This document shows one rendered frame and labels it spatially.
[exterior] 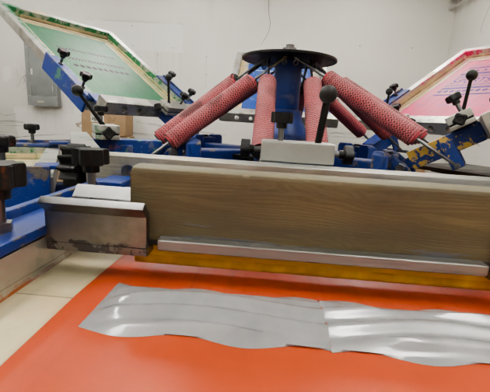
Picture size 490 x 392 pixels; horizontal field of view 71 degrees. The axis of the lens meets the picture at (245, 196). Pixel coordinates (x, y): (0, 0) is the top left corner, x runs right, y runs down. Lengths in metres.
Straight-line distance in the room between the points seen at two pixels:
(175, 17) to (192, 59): 0.52
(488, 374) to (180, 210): 0.26
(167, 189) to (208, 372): 0.17
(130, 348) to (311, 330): 0.13
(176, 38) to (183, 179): 4.40
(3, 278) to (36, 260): 0.04
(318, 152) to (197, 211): 0.32
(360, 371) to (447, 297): 0.16
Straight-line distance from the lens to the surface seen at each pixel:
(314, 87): 0.96
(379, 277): 0.37
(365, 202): 0.33
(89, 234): 0.35
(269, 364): 0.25
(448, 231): 0.36
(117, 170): 0.59
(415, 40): 4.86
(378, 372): 0.26
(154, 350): 0.26
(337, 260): 0.33
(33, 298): 0.34
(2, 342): 0.29
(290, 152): 0.59
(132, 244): 0.34
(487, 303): 0.40
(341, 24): 4.67
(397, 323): 0.30
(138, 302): 0.30
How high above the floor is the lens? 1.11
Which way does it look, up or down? 12 degrees down
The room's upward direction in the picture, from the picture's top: 4 degrees clockwise
